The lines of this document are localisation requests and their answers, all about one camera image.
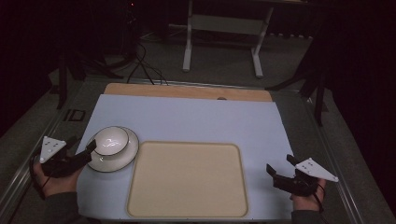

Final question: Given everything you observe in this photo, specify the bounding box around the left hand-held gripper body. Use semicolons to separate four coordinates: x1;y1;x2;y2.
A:
39;135;92;178

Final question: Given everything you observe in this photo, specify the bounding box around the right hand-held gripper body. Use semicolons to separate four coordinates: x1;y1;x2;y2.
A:
273;157;340;197

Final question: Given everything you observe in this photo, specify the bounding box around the white bowl with dark rim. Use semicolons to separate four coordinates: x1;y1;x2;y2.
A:
92;126;131;157

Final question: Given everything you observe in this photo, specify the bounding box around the white plate with dark rim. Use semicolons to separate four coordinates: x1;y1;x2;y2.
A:
86;126;140;174

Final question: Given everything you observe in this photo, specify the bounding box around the person's right hand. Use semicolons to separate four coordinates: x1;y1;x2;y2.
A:
290;179;328;213

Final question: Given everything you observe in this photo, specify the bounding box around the person's left hand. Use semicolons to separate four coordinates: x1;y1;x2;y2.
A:
32;161;83;199

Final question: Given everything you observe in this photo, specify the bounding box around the black tripod stand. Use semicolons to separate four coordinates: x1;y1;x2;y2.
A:
55;50;126;110
265;36;332;127

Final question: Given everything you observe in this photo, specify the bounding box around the beige tray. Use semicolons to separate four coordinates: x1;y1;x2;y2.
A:
125;140;250;219

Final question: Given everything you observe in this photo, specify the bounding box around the white table mat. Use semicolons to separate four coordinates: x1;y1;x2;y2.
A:
76;93;295;222

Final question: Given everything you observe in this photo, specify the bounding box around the white metal stand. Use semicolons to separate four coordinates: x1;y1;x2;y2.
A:
181;0;276;79

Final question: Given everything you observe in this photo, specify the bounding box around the black square floor bracket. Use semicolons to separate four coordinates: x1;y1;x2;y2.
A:
63;108;87;122

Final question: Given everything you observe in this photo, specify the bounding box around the right hand-held gripper cable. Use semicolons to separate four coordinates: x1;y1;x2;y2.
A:
312;183;327;215

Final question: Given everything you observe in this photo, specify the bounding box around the hand-held gripper cable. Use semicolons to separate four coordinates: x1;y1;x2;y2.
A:
312;183;327;215
29;154;51;201

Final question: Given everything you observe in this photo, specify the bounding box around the left hand-held gripper cable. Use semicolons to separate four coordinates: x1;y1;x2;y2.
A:
29;154;51;201

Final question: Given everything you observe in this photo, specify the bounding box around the black floor cable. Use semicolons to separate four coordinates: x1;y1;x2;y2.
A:
125;40;170;87

